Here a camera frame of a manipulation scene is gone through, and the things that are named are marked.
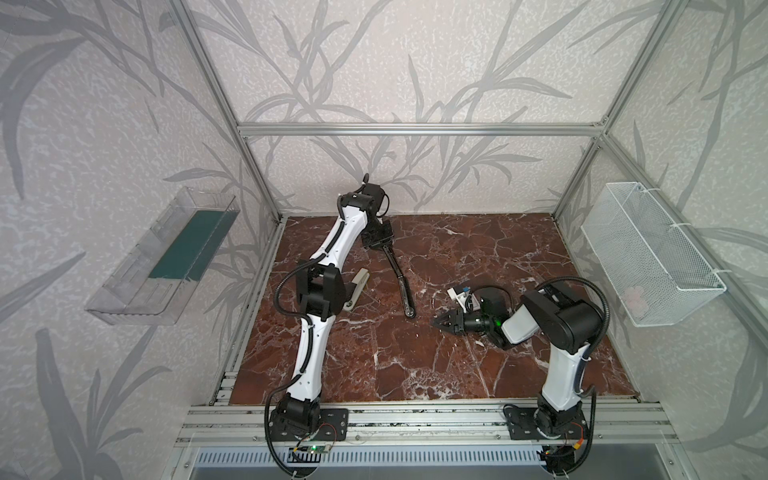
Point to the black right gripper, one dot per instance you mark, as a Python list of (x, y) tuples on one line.
[(459, 321)]

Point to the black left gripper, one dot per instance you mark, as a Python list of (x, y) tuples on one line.
[(377, 240)]

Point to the white red staple box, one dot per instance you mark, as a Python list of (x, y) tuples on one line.
[(459, 294)]

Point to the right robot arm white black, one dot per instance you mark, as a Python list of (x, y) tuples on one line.
[(574, 327)]

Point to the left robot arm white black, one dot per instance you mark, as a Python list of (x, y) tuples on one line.
[(321, 295)]

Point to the aluminium rear cross bar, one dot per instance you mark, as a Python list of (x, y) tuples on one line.
[(254, 129)]

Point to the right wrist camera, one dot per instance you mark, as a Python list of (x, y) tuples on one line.
[(471, 298)]

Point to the white wire mesh basket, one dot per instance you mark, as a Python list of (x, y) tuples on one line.
[(660, 277)]

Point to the clear plastic wall bin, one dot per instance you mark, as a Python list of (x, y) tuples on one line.
[(158, 277)]

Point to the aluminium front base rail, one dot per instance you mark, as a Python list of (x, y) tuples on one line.
[(619, 420)]

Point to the aluminium frame post left rear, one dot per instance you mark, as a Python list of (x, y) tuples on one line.
[(195, 42)]

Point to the aluminium frame post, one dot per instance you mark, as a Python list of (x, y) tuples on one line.
[(668, 17), (195, 42)]

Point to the aluminium frame post right rear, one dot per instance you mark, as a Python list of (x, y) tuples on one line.
[(668, 17)]

